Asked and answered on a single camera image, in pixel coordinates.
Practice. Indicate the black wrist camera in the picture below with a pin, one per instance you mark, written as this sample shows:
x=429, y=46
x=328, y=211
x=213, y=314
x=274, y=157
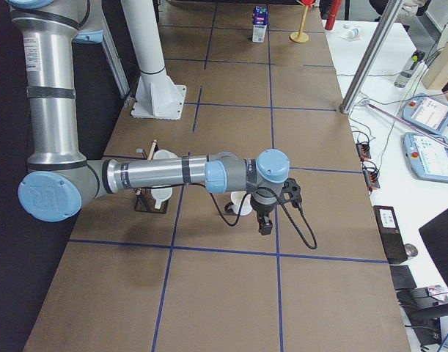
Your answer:
x=291, y=193

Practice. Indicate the black wire cup rack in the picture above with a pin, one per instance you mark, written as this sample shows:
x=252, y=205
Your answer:
x=144, y=200

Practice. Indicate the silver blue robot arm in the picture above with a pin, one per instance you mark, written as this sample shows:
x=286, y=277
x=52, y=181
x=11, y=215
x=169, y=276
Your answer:
x=60, y=179

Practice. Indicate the white column with base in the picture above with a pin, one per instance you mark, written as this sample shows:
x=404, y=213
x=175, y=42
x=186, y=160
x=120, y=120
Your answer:
x=157, y=96

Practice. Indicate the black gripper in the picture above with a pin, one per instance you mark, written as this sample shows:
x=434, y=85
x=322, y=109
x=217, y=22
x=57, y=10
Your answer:
x=262, y=210

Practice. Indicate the white cup on rack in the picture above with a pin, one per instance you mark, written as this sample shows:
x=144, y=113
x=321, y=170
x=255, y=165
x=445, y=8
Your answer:
x=163, y=154
x=161, y=197

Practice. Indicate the wooden mug tree stand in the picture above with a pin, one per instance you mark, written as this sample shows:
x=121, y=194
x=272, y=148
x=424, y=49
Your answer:
x=300, y=36

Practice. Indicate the near teach pendant tablet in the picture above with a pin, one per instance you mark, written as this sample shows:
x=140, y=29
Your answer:
x=428, y=160

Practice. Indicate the aluminium frame post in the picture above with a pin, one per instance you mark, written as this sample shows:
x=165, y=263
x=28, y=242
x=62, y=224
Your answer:
x=383, y=27

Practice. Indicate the black box with label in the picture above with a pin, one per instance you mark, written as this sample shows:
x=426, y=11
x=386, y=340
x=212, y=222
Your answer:
x=389, y=230

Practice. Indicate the white smiley mug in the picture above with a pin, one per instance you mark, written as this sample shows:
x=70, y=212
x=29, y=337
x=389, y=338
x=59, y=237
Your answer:
x=240, y=204

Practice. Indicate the red bottle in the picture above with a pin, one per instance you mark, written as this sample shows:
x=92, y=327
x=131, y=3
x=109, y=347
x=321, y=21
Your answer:
x=332, y=16

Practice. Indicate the far teach pendant tablet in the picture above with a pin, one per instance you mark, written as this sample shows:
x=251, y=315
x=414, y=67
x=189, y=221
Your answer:
x=427, y=113

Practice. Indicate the blue white milk carton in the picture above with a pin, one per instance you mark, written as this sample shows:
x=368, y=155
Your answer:
x=259, y=22

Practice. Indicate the teach pendant tablet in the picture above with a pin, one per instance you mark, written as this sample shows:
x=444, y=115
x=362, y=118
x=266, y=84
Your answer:
x=428, y=160
x=427, y=113

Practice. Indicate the small white blue bottle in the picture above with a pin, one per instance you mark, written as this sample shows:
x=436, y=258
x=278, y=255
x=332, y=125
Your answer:
x=353, y=33

